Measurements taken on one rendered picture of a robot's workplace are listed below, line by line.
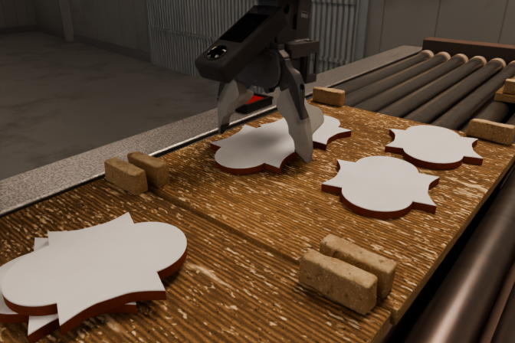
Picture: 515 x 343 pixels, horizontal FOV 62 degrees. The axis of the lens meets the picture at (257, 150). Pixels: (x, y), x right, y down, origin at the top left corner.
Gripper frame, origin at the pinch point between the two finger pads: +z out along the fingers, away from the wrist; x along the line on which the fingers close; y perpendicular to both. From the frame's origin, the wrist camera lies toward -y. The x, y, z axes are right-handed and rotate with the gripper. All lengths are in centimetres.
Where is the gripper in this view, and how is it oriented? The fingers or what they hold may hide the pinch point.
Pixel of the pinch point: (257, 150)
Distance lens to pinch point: 55.7
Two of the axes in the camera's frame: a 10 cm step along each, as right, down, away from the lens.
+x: -7.6, -2.7, 6.0
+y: 6.5, -2.6, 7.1
